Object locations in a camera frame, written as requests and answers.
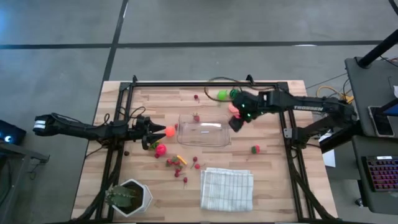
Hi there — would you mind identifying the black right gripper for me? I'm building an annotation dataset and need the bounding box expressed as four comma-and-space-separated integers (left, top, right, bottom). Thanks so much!
228, 91, 265, 133

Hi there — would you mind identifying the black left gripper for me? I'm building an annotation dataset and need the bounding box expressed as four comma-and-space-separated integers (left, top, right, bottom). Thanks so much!
129, 115, 167, 151

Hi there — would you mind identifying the pink toy peach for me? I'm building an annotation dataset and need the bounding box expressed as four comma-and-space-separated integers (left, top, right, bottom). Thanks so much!
228, 103, 243, 121

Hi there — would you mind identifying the clear plastic tupperware container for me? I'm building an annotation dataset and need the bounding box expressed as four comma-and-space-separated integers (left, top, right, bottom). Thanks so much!
176, 114, 231, 147

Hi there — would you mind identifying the white waffle dish towel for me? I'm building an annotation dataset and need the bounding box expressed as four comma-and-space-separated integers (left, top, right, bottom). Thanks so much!
200, 167, 254, 213

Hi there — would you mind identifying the potted cactus in white pot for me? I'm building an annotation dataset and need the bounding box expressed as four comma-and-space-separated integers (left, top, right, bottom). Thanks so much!
111, 178, 154, 218

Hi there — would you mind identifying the green cactus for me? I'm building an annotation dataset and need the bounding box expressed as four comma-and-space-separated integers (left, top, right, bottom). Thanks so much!
104, 185, 137, 208

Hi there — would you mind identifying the white paper sheet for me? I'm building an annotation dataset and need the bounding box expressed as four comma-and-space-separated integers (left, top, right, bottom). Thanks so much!
318, 133, 336, 169

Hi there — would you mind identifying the dark grey side desk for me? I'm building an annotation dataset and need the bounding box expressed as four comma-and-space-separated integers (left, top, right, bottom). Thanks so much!
351, 135, 398, 215

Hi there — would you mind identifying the grey metal stand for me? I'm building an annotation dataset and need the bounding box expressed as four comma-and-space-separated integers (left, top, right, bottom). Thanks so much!
0, 142, 50, 224

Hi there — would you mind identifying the black box with blue light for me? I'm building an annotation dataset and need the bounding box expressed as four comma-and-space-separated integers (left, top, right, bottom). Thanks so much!
0, 119, 27, 146

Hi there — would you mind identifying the black tablet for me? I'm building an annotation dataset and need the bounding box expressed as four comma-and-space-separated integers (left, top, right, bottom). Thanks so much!
368, 105, 396, 138

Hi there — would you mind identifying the backlit keyboard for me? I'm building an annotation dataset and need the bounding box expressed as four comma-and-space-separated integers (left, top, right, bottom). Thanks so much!
365, 155, 398, 192

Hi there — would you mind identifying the black pole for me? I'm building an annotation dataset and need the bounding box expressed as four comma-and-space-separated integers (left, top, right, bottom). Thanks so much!
356, 29, 398, 68

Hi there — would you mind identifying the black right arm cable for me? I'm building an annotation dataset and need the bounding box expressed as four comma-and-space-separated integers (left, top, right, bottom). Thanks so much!
203, 76, 280, 103

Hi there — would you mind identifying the black aluminium table frame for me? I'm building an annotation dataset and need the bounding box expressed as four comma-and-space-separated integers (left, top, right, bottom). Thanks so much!
70, 74, 338, 223

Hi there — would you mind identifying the yellow cable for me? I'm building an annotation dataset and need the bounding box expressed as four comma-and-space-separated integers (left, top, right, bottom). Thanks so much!
316, 85, 354, 105

